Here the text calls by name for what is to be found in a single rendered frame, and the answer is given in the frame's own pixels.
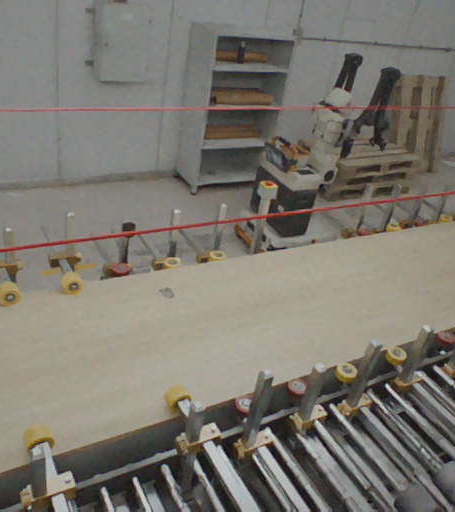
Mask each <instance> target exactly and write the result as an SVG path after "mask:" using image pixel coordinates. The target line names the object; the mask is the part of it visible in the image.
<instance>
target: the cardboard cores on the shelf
mask: <svg viewBox="0 0 455 512"><path fill-rule="evenodd" d="M237 53H238V50H231V49H216V58H215V59H216V60H236V59H237ZM244 61H257V62H267V61H268V54H266V53H263V51H250V50H245V57H244ZM209 101H214V104H244V105H271V103H272V101H273V94H272V93H264V91H263V90H259V88H231V87H211V88H210V95H209ZM260 136H261V130H256V126H255V125H206V126H205V133H204V140H219V139H241V137H256V138H260Z"/></svg>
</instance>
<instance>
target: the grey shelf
mask: <svg viewBox="0 0 455 512"><path fill-rule="evenodd" d="M298 40H299V38H297V37H295V35H291V34H289V33H286V32H284V31H280V30H278V29H275V28H273V27H260V26H248V25H235V24H223V23H210V22H198V20H193V22H192V31H191V40H190V49H189V59H188V68H187V77H185V87H184V96H183V105H182V107H284V104H285V99H286V93H287V89H288V84H289V79H290V74H291V69H292V64H294V59H295V55H296V49H297V44H298ZM241 41H245V42H246V50H250V51H263V53H266V54H268V61H267V62H257V61H244V62H243V64H238V63H236V60H216V59H215V58H216V49H231V50H238V46H239V42H241ZM271 41H272V42H271ZM266 42H268V44H266ZM265 48H266V49H265ZM214 51H215V53H214ZM270 53H271V54H270ZM210 56H211V57H210ZM269 58H270V59H269ZM260 76H261V77H260ZM259 82H260V84H259ZM263 86H264V87H263ZM205 87H206V88H205ZM211 87H231V88H259V90H263V91H264V93H272V94H273V101H272V103H271V105H244V104H214V101H209V95H210V88H211ZM205 94H206V95H205ZM254 111H255V112H254ZM258 114H259V115H258ZM282 114H283V110H278V109H187V110H182V115H181V124H180V133H179V143H178V152H177V161H176V171H174V178H176V179H178V177H179V175H178V173H179V174H180V175H181V176H182V177H183V179H184V180H185V181H186V182H187V183H189V184H190V185H191V186H192V192H191V195H196V187H197V185H204V184H211V183H230V182H243V181H255V179H256V173H257V168H258V166H260V165H259V157H260V153H261V152H266V147H264V142H266V141H272V139H273V138H274V136H276V135H277V133H278V129H280V124H281V118H282ZM252 116H254V118H252ZM257 119H258V120H257ZM251 122H252V123H251ZM206 125H255V126H256V125H257V126H256V130H261V136H260V138H256V137H241V139H219V140H204V133H205V126H206ZM199 127H201V128H199ZM203 129H204V130H203ZM202 135H203V136H202ZM251 147H253V148H251ZM246 150H247V152H246ZM250 153H251V154H250ZM245 157H246V158H245Z"/></svg>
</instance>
